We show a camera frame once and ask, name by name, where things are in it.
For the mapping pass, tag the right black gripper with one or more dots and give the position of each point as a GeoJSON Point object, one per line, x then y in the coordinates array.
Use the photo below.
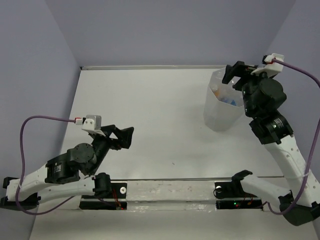
{"type": "Point", "coordinates": [243, 70]}

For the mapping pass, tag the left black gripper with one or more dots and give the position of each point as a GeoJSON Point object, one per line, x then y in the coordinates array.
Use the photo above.
{"type": "Point", "coordinates": [125, 136]}

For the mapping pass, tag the orange juice bottle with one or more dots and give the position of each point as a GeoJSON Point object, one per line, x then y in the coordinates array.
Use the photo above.
{"type": "Point", "coordinates": [216, 91]}

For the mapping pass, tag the blue label bottle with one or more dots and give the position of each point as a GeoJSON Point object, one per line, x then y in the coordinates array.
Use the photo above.
{"type": "Point", "coordinates": [229, 101]}

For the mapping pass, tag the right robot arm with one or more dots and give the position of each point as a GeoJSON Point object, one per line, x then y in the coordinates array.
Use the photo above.
{"type": "Point", "coordinates": [262, 96]}

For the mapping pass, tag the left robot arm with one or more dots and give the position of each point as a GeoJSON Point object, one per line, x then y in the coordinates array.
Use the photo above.
{"type": "Point", "coordinates": [73, 173]}

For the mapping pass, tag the white plastic bin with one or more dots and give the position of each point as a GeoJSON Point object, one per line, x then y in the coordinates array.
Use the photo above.
{"type": "Point", "coordinates": [217, 115]}

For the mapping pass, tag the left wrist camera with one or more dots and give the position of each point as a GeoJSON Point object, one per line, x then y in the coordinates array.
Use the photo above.
{"type": "Point", "coordinates": [92, 123]}

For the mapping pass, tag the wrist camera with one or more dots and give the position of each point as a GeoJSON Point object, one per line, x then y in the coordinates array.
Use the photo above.
{"type": "Point", "coordinates": [270, 67]}
{"type": "Point", "coordinates": [92, 123]}

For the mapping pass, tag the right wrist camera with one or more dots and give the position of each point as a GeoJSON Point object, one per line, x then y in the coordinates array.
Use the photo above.
{"type": "Point", "coordinates": [270, 67]}

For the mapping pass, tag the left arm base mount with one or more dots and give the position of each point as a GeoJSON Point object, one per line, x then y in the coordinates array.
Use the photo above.
{"type": "Point", "coordinates": [115, 201]}

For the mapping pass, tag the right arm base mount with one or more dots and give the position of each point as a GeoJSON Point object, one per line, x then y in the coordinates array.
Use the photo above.
{"type": "Point", "coordinates": [230, 197]}

